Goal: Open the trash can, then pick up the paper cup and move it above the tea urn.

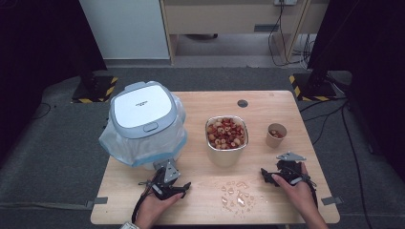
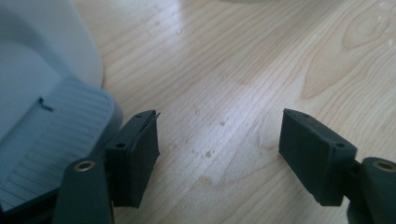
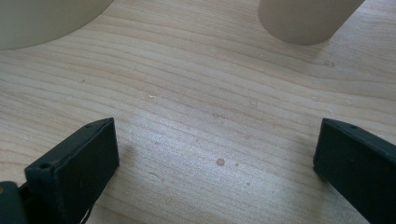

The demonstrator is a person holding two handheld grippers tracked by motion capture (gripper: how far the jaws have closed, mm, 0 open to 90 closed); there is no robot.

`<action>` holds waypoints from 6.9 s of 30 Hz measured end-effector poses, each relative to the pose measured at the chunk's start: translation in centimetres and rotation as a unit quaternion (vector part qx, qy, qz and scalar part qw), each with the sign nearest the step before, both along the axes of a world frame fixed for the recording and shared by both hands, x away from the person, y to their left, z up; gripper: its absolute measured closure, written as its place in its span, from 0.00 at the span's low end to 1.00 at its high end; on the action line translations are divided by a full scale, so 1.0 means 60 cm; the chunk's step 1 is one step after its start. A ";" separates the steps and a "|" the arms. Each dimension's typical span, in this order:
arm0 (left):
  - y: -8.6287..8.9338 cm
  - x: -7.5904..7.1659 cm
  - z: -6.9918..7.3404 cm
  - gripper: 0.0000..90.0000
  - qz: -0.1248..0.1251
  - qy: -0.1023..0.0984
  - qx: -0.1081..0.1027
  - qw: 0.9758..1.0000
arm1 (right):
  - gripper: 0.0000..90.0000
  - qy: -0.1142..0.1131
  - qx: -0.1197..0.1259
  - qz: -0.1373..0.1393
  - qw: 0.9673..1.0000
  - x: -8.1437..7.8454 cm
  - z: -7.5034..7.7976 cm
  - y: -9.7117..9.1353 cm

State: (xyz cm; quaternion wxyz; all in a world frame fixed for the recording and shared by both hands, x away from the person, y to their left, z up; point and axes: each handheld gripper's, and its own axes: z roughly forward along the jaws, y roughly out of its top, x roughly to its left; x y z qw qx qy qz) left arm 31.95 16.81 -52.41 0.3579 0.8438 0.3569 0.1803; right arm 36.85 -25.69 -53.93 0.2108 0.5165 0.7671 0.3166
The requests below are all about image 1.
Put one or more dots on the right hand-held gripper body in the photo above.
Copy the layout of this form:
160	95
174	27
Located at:
288	167

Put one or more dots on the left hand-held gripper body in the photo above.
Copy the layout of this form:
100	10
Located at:
167	181

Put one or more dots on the brown paper cup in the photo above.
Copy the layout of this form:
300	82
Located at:
273	141

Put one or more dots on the small portion of fruit slices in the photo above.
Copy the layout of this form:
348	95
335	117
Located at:
276	133

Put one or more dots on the metal container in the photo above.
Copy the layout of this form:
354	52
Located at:
224	157

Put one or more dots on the white grey pedal trash bin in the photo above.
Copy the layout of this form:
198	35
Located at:
141	108

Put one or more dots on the person's right hand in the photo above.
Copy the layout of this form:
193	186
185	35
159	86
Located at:
301	197

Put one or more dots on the person's left hand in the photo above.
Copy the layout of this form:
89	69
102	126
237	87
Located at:
149	210

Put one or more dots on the water spill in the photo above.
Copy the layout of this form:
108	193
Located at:
238	198

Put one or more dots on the translucent plastic bin bag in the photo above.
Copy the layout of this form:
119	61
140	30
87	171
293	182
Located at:
127	149

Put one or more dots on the grey tape strip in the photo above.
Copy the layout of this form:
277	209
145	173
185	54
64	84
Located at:
97	202
331	200

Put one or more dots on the patterned white left sleeve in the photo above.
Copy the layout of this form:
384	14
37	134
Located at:
129	226

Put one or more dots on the round grey table grommet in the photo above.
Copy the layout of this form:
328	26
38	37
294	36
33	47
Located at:
242	103

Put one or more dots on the grey cabinet label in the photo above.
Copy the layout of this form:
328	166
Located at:
266	28

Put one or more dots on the black curtain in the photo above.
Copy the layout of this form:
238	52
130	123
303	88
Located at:
366	47
41	63

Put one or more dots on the white panel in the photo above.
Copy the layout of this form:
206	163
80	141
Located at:
127	28

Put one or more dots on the light wooden cabinet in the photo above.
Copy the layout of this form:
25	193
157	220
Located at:
223	16

